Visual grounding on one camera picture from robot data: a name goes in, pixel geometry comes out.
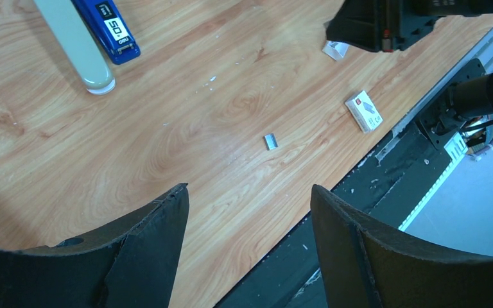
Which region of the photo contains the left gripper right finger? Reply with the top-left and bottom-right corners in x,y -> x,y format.
310,185 -> 493,307

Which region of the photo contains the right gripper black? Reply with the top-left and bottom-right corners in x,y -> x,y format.
325,0 -> 441,53

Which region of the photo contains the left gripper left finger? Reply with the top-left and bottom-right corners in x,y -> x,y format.
0,184 -> 189,307

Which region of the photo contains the small grey staple box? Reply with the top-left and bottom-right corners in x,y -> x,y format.
322,40 -> 349,61

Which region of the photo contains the staple box with red mark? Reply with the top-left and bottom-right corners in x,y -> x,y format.
345,90 -> 383,133

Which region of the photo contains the strip of metal staples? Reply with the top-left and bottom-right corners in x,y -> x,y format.
263,133 -> 279,151

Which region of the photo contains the blue black stapler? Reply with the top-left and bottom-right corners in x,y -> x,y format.
72,0 -> 141,65

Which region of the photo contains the grey white stapler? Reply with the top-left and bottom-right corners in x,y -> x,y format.
34,0 -> 116,95

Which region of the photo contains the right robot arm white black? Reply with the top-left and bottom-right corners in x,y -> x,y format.
325,1 -> 493,135

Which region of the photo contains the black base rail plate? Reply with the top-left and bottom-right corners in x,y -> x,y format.
218,58 -> 485,307

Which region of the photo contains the white slotted cable duct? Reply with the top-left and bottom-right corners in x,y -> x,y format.
398,133 -> 467,232

